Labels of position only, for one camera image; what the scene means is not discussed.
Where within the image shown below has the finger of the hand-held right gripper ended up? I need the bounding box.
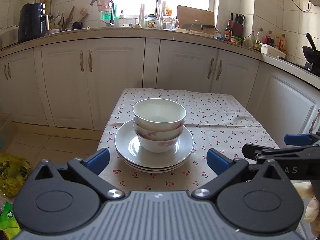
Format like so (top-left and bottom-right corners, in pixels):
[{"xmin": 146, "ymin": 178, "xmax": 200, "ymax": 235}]
[
  {"xmin": 284, "ymin": 131, "xmax": 320, "ymax": 145},
  {"xmin": 242, "ymin": 144, "xmax": 320, "ymax": 164}
]

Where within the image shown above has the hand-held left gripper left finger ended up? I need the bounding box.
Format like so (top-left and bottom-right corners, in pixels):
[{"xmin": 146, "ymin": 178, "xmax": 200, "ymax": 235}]
[{"xmin": 32, "ymin": 148, "xmax": 127, "ymax": 203}]

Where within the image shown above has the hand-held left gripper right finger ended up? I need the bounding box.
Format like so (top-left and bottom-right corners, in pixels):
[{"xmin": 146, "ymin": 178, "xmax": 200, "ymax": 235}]
[{"xmin": 191, "ymin": 149, "xmax": 288, "ymax": 203}]

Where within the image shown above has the white fruit print plate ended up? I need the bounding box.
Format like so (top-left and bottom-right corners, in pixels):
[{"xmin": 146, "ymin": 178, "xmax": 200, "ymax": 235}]
[
  {"xmin": 120, "ymin": 155, "xmax": 188, "ymax": 174},
  {"xmin": 114, "ymin": 119, "xmax": 194, "ymax": 168},
  {"xmin": 116, "ymin": 150, "xmax": 193, "ymax": 171}
]

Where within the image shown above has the white pink floral bowl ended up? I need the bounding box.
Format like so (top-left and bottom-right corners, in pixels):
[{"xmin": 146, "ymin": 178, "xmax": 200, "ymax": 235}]
[
  {"xmin": 136, "ymin": 132, "xmax": 181, "ymax": 153},
  {"xmin": 133, "ymin": 122, "xmax": 185, "ymax": 142},
  {"xmin": 132, "ymin": 98, "xmax": 187, "ymax": 132}
]

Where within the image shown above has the person's right hand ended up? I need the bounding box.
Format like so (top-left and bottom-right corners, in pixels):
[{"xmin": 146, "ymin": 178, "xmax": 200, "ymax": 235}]
[{"xmin": 294, "ymin": 182, "xmax": 320, "ymax": 230}]

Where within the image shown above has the white cabinet door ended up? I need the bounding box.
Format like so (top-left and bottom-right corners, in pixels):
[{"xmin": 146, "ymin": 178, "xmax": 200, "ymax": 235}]
[
  {"xmin": 6, "ymin": 47, "xmax": 42, "ymax": 125},
  {"xmin": 247, "ymin": 62, "xmax": 319, "ymax": 145},
  {"xmin": 210, "ymin": 50, "xmax": 260, "ymax": 108},
  {"xmin": 86, "ymin": 38, "xmax": 146, "ymax": 132},
  {"xmin": 41, "ymin": 40, "xmax": 88, "ymax": 128},
  {"xmin": 156, "ymin": 39, "xmax": 220, "ymax": 94}
]

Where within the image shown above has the cherry print tablecloth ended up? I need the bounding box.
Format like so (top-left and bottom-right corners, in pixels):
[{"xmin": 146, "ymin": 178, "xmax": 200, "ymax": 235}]
[{"xmin": 96, "ymin": 87, "xmax": 280, "ymax": 193}]

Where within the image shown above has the yellow plastic bag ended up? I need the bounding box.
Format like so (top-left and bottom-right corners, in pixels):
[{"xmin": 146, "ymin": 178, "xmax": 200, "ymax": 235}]
[{"xmin": 0, "ymin": 153, "xmax": 32, "ymax": 197}]

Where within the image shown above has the black wok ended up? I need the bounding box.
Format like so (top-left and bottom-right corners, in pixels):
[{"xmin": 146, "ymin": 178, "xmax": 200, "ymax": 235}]
[{"xmin": 302, "ymin": 32, "xmax": 320, "ymax": 73}]

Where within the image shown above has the white plastic container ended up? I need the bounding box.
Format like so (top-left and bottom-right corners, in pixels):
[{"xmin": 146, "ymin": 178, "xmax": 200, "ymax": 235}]
[{"xmin": 260, "ymin": 43, "xmax": 287, "ymax": 57}]

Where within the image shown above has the red condiment jug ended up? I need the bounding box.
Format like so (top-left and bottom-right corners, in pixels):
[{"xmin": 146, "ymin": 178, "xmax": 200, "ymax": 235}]
[{"xmin": 265, "ymin": 31, "xmax": 275, "ymax": 47}]

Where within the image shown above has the green tissue packet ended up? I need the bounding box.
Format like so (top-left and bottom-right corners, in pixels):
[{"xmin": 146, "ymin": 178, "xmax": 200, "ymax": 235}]
[{"xmin": 0, "ymin": 202, "xmax": 21, "ymax": 234}]

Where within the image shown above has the tall condiment bottle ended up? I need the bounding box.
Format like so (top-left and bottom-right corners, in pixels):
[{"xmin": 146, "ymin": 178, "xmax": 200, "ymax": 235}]
[{"xmin": 255, "ymin": 28, "xmax": 264, "ymax": 52}]

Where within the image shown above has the narrow white cabinet panel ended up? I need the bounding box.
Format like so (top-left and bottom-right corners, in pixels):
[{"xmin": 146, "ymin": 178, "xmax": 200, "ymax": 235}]
[{"xmin": 144, "ymin": 38, "xmax": 160, "ymax": 88}]

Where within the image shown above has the dark soy sauce bottle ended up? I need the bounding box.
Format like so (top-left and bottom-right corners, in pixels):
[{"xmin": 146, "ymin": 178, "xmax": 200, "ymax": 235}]
[{"xmin": 224, "ymin": 19, "xmax": 233, "ymax": 42}]

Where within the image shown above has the knife block with knives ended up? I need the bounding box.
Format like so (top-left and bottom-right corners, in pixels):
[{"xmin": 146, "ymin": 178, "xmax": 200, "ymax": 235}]
[{"xmin": 230, "ymin": 12, "xmax": 245, "ymax": 38}]

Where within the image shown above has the beige kitchen countertop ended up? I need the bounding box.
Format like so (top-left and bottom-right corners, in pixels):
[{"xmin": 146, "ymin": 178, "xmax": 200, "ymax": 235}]
[{"xmin": 0, "ymin": 26, "xmax": 320, "ymax": 90}]

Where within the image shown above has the cleaver knife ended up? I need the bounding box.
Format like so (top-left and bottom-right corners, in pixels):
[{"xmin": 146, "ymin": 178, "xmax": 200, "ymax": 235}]
[{"xmin": 182, "ymin": 24, "xmax": 215, "ymax": 30}]

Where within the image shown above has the white basin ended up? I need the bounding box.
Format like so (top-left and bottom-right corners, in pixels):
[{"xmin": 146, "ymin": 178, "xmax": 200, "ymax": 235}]
[{"xmin": 115, "ymin": 19, "xmax": 139, "ymax": 27}]

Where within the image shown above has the group of kitchen utensils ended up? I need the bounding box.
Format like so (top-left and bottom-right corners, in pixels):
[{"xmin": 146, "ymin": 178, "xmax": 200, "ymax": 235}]
[{"xmin": 49, "ymin": 6, "xmax": 89, "ymax": 30}]

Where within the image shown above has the green dish soap bottle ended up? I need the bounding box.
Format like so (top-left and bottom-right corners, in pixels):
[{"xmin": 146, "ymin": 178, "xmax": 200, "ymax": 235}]
[{"xmin": 100, "ymin": 0, "xmax": 115, "ymax": 20}]

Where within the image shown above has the glass pitcher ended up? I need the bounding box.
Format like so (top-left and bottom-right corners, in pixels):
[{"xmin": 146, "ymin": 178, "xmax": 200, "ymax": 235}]
[{"xmin": 161, "ymin": 15, "xmax": 180, "ymax": 31}]

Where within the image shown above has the metal kitchen faucet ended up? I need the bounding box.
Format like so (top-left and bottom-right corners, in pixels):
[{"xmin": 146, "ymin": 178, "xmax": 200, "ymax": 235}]
[{"xmin": 90, "ymin": 0, "xmax": 115, "ymax": 27}]

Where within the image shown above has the floral glass jar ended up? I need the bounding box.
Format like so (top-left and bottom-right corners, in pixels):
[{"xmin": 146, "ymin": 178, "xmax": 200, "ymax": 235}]
[{"xmin": 145, "ymin": 14, "xmax": 162, "ymax": 29}]

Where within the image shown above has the wooden cutting board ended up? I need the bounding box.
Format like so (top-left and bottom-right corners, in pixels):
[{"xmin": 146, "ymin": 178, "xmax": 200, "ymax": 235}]
[{"xmin": 176, "ymin": 5, "xmax": 215, "ymax": 34}]

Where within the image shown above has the black air fryer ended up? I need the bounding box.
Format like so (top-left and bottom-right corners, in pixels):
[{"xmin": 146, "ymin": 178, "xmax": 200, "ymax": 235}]
[{"xmin": 18, "ymin": 2, "xmax": 49, "ymax": 43}]

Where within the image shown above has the pink dish cloth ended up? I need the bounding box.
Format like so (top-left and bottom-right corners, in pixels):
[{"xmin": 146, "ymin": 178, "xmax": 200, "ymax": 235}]
[{"xmin": 97, "ymin": 0, "xmax": 111, "ymax": 12}]

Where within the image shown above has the clear plastic bottle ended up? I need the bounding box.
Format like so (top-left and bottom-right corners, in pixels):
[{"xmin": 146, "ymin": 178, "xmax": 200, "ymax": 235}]
[{"xmin": 158, "ymin": 0, "xmax": 167, "ymax": 18}]

